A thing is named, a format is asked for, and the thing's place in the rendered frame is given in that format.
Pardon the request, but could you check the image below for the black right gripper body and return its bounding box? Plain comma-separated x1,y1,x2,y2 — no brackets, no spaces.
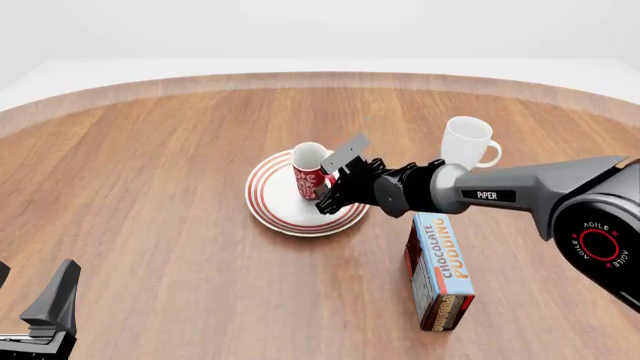
315,156,387,216

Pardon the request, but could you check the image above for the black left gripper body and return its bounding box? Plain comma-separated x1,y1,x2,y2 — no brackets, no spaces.
0,324,79,360

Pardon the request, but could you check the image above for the red patterned mug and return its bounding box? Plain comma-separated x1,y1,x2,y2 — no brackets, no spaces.
290,141,338,202

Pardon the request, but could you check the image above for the white plate with red rings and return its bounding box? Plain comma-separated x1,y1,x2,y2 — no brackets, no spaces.
244,148,371,237

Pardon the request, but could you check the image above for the white mug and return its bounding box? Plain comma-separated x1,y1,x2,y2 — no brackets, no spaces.
439,116,503,172

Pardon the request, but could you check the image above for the chocolate pudding box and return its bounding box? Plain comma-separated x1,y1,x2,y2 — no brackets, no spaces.
404,211,476,333

